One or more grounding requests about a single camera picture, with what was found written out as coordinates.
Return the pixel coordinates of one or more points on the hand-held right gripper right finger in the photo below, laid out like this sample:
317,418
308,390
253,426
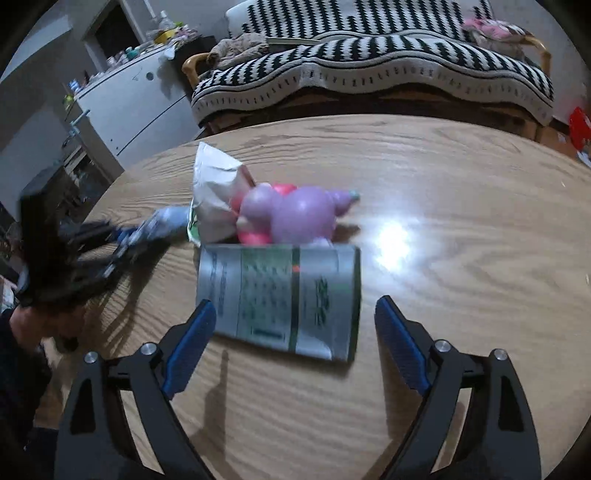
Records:
399,346

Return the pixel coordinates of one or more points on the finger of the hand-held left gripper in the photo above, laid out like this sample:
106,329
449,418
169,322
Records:
104,233
106,267

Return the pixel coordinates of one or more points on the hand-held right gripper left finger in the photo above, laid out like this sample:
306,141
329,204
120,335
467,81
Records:
191,350

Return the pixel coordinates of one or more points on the blue white wrapper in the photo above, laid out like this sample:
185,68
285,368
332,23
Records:
164,224

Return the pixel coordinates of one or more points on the silver green-printed packet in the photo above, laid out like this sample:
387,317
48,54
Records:
277,300

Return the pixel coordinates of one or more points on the person's left forearm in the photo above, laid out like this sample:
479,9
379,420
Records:
21,369

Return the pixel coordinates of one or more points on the dark shelf unit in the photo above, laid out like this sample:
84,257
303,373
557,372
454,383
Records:
87,180

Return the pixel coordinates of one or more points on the white snack bag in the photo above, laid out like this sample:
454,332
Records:
214,194

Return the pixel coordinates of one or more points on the white cabinet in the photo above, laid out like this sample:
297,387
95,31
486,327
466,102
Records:
138,101

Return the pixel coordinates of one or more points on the purple pink plastic toy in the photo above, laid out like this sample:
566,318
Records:
300,214

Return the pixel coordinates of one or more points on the group of small bottles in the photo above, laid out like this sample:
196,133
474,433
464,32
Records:
122,55

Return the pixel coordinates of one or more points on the clear plastic bottle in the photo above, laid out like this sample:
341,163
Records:
166,21

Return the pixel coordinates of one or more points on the brown crumpled cloth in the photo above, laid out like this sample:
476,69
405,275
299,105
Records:
235,50

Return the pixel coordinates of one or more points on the white paper sheet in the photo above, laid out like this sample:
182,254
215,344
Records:
585,158

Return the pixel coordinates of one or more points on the black white wavy-edged sofa cover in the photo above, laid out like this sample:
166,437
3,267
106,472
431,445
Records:
369,64

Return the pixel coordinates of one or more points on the red plastic object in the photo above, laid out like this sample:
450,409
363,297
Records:
581,125

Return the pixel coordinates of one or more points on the pink plush toy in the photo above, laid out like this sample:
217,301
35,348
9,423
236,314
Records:
485,28

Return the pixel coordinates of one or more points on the patterned wooden-frame sofa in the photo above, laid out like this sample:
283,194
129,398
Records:
360,14

